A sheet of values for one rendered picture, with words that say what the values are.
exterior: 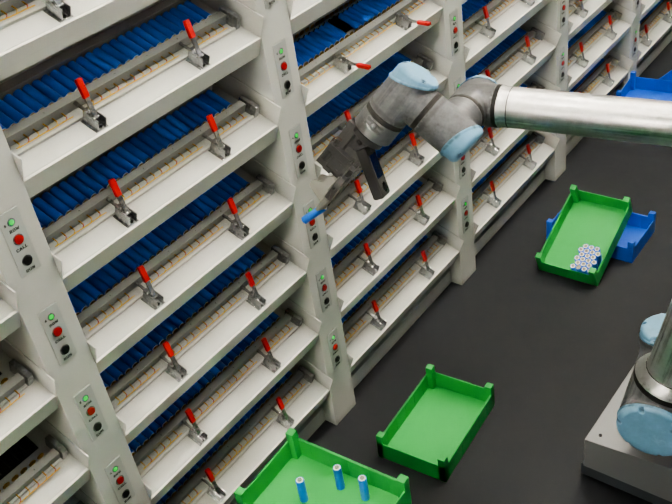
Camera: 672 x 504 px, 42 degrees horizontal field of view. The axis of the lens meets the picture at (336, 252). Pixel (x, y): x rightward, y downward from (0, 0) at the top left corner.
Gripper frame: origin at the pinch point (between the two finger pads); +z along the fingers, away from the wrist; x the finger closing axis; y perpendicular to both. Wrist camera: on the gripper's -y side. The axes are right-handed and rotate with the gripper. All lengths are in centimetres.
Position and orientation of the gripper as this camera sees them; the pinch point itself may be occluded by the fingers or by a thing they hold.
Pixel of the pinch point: (324, 206)
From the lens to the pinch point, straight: 192.7
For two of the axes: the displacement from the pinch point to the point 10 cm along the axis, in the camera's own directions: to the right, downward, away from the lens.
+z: -5.7, 6.6, 4.9
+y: -7.4, -6.7, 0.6
